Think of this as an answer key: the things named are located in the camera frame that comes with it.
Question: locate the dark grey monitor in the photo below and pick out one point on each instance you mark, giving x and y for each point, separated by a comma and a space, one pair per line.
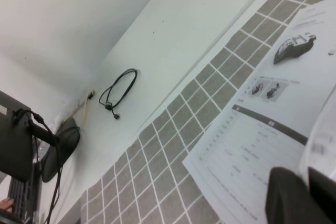
14, 142

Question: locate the person's hand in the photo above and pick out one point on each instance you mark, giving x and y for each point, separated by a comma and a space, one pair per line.
5, 205

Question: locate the thin beige stick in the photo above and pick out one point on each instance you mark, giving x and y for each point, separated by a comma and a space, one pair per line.
84, 113

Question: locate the black monitor stand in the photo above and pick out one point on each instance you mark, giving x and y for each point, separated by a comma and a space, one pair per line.
63, 142

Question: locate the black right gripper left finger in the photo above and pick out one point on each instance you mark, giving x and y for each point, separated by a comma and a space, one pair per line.
286, 197

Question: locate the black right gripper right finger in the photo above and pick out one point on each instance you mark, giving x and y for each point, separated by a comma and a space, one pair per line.
324, 197

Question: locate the grey white-checked tablecloth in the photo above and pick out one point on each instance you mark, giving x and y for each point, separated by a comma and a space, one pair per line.
157, 176

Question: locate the black keyboard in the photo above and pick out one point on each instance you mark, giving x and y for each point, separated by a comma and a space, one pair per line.
22, 197

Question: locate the white product catalogue book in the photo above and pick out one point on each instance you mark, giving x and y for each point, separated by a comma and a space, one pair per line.
262, 134

